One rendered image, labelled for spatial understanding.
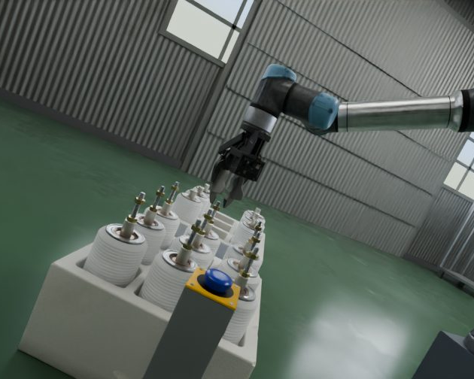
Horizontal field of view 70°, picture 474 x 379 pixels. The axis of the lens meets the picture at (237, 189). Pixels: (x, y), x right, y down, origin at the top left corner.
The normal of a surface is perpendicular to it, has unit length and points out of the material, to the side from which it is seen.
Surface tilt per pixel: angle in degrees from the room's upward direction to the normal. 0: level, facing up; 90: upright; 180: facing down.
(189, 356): 90
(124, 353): 90
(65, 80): 90
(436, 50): 90
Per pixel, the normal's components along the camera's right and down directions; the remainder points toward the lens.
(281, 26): 0.28, 0.27
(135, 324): -0.10, 0.11
